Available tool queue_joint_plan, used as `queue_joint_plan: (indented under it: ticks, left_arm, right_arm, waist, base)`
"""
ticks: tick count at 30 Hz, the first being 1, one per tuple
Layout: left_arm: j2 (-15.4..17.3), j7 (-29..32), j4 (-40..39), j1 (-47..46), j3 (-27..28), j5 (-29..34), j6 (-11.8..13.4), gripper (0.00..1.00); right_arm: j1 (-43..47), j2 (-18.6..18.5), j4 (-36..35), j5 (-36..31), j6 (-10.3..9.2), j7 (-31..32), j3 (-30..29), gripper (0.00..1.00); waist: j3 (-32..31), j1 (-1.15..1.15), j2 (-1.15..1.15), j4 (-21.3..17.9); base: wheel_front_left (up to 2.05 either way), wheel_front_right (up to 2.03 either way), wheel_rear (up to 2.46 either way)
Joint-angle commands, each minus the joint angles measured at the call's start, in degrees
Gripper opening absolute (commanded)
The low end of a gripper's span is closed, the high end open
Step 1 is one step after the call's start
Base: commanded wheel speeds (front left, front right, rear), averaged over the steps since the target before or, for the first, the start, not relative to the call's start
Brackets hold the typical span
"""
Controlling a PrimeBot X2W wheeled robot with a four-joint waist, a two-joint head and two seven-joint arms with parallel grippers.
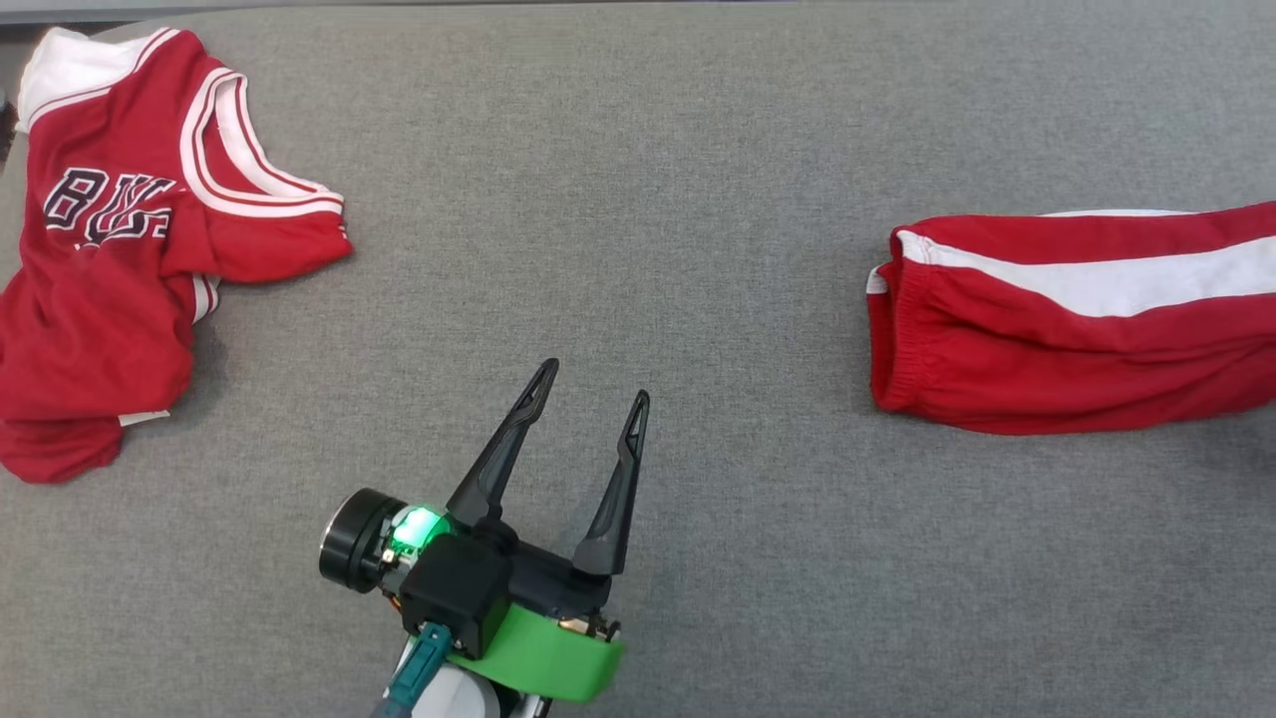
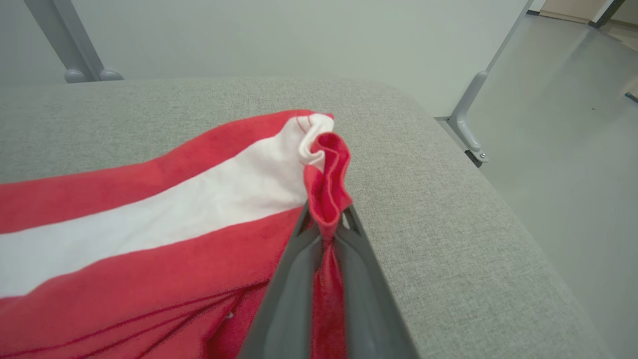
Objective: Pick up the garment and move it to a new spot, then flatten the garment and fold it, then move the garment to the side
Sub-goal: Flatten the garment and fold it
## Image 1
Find red shorts with white stripe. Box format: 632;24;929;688
865;202;1276;437

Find teal left camera cable connector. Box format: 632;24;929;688
371;622;456;718

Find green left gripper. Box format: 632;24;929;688
319;359;652;705

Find red white basketball jersey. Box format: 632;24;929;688
0;25;356;486

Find grey fabric sofa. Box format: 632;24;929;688
0;0;1276;718

